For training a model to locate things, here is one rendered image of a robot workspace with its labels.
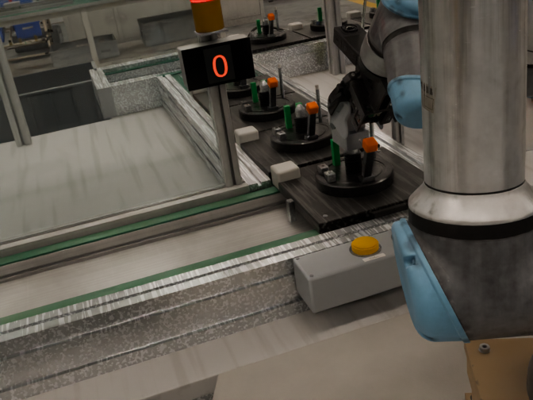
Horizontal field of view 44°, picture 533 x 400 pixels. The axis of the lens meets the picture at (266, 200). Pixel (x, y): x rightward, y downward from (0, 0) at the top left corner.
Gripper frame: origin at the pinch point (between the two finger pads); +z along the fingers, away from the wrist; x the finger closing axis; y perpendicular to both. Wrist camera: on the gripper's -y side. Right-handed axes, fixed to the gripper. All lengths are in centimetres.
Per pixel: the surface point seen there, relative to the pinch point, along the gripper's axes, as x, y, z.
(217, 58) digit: -19.1, -15.0, -3.3
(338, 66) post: 44, -64, 89
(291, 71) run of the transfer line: 30, -70, 96
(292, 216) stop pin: -12.7, 11.4, 10.0
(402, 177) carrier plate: 7.6, 11.3, 5.6
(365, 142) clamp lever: -0.9, 7.4, -4.5
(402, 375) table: -12.1, 43.8, -10.1
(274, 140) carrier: -6.6, -10.3, 23.5
